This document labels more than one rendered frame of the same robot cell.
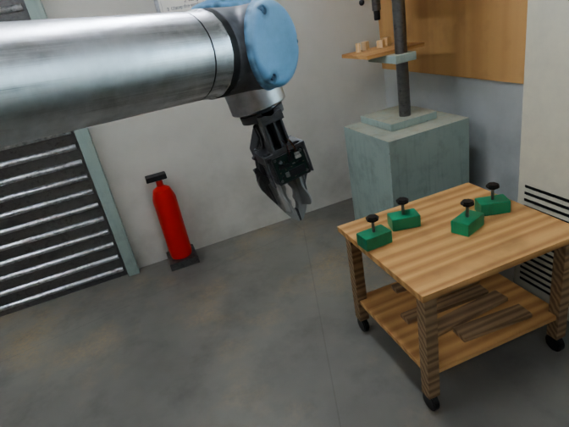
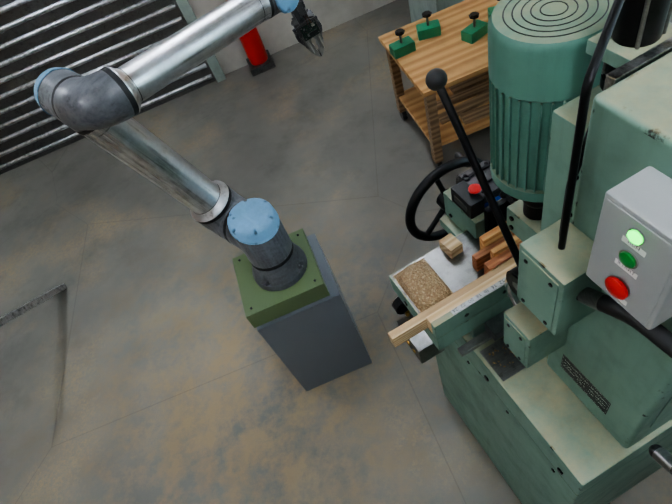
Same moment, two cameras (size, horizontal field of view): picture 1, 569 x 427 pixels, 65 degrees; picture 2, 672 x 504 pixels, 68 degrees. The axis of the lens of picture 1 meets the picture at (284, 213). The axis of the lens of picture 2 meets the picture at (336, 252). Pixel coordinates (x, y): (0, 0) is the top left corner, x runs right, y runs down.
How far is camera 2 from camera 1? 1.00 m
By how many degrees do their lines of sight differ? 29
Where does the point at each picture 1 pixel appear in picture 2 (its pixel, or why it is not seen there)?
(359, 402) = (392, 168)
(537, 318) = not seen: hidden behind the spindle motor
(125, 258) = (212, 67)
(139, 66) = (239, 25)
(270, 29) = not seen: outside the picture
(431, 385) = (436, 154)
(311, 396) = (360, 166)
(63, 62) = (219, 32)
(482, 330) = (479, 115)
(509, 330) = not seen: hidden behind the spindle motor
